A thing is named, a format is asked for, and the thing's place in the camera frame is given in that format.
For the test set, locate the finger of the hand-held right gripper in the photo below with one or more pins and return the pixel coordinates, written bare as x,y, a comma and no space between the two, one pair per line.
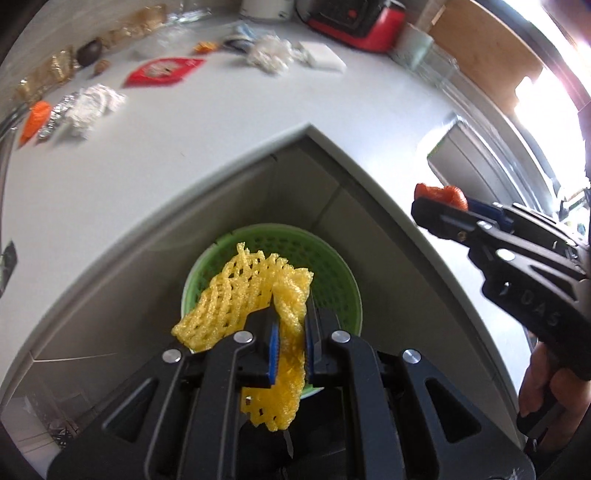
501,214
438,219

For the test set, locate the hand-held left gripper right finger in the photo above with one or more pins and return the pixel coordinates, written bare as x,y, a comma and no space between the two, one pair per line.
308,355

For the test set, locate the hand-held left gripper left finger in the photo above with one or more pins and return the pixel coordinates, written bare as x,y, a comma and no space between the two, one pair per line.
274,353

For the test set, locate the orange plastic piece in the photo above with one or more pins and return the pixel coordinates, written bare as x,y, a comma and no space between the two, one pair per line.
438,191

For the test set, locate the yellow foam fruit net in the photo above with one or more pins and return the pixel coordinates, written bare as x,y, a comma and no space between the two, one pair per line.
221,295

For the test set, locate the green plastic basket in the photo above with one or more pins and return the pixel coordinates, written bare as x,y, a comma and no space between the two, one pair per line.
323,258

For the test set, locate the blue white towel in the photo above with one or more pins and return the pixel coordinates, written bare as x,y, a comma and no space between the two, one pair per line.
240,39

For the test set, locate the person's right hand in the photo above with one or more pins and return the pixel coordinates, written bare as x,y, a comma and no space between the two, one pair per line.
531,378

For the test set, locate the white appliance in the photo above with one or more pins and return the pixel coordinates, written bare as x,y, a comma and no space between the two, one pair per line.
485,161

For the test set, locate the brown wooden board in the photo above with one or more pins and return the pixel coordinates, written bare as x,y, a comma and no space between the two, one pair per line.
485,50

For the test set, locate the pale patterned glass container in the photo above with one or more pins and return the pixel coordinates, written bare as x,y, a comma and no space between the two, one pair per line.
415,46

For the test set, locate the black red blender base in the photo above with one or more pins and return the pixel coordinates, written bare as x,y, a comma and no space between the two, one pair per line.
355,21

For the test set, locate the white crumpled plastic bag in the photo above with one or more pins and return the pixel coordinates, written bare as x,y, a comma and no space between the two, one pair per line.
272,55

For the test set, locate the white electric kettle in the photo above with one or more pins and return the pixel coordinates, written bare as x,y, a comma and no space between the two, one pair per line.
268,9

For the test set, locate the small orange wrapper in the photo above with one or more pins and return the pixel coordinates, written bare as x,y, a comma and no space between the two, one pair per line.
205,47

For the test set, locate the red snack packet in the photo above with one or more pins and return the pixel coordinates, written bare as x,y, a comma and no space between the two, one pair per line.
161,71

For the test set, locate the white crumpled tissue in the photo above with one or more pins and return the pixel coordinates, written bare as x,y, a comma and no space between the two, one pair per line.
92,106

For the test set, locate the clear plastic film sheet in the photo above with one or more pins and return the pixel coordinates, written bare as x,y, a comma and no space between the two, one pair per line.
198,16

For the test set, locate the crumpled aluminium foil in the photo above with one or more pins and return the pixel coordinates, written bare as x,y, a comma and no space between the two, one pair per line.
57,115

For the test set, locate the walnut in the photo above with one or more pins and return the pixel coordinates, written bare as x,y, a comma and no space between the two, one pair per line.
102,67

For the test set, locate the orange plastic wrapper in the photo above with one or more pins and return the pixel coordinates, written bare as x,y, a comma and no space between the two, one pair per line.
37,117

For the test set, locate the small clear glass cup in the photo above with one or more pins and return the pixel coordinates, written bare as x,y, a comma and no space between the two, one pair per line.
127,34

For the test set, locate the amber glass mug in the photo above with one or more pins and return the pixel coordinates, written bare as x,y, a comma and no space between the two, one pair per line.
147,16

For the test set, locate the amber glass cup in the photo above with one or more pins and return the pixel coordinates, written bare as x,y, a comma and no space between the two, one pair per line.
30,90
62,64

